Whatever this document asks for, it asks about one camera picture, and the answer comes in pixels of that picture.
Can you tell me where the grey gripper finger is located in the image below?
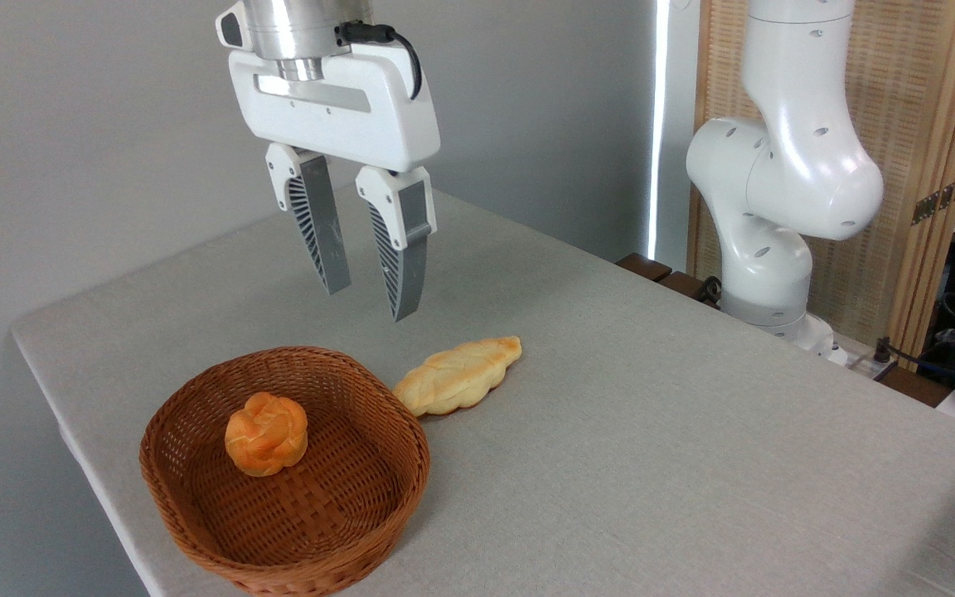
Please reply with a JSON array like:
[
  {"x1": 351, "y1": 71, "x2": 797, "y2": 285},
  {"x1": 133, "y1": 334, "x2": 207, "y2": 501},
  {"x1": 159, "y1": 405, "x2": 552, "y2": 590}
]
[
  {"x1": 265, "y1": 143, "x2": 353, "y2": 296},
  {"x1": 355, "y1": 165, "x2": 438, "y2": 323}
]

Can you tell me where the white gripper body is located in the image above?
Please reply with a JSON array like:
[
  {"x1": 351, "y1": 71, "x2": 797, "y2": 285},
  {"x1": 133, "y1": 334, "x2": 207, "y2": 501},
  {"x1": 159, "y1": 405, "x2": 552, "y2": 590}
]
[{"x1": 228, "y1": 41, "x2": 442, "y2": 174}]

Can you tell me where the round orange braided bread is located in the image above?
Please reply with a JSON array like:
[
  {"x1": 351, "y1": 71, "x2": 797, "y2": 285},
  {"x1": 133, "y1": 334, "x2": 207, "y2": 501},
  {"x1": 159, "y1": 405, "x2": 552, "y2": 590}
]
[{"x1": 225, "y1": 392, "x2": 310, "y2": 478}]

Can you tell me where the long pale braided bread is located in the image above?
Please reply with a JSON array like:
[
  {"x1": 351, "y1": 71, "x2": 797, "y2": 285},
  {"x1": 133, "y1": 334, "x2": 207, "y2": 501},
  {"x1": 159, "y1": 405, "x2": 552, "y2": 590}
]
[{"x1": 393, "y1": 336, "x2": 523, "y2": 417}]

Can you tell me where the brown woven wicker basket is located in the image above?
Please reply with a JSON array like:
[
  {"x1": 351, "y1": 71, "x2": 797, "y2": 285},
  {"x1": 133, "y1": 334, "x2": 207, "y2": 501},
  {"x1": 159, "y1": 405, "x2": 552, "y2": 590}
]
[{"x1": 139, "y1": 346, "x2": 431, "y2": 597}]

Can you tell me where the dark brown wooden block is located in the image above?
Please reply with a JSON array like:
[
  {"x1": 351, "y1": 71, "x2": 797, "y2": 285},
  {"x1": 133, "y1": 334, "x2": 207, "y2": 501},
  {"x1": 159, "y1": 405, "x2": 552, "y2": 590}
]
[
  {"x1": 658, "y1": 271, "x2": 720, "y2": 309},
  {"x1": 615, "y1": 253, "x2": 673, "y2": 284}
]

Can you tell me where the vertical white light strip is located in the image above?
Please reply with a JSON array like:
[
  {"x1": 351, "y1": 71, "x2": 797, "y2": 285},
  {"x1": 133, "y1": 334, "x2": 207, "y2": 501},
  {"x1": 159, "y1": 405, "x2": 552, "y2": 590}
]
[{"x1": 646, "y1": 0, "x2": 671, "y2": 262}]

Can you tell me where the grey tablecloth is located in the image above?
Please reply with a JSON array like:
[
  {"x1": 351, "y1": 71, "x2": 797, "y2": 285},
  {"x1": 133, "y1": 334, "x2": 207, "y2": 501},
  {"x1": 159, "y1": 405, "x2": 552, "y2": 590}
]
[{"x1": 11, "y1": 189, "x2": 955, "y2": 597}]

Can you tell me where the bamboo folding screen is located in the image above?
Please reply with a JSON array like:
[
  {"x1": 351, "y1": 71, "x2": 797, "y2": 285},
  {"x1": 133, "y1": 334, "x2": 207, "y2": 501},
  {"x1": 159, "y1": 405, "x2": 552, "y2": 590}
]
[{"x1": 687, "y1": 0, "x2": 955, "y2": 362}]

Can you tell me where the dark metal screen hinge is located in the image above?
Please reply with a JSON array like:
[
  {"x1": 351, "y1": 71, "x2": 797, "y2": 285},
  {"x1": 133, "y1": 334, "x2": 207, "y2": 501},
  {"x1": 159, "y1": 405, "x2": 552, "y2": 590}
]
[{"x1": 911, "y1": 176, "x2": 955, "y2": 226}]

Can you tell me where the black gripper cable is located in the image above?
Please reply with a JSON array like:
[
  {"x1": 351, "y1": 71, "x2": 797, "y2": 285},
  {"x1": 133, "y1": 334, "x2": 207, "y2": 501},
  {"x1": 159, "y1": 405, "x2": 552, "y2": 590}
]
[{"x1": 335, "y1": 21, "x2": 424, "y2": 101}]

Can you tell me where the black floor cable with plug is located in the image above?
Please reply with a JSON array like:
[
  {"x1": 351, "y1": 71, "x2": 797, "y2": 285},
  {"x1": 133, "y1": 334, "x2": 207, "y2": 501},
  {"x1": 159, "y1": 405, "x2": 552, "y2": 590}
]
[{"x1": 871, "y1": 336, "x2": 955, "y2": 391}]

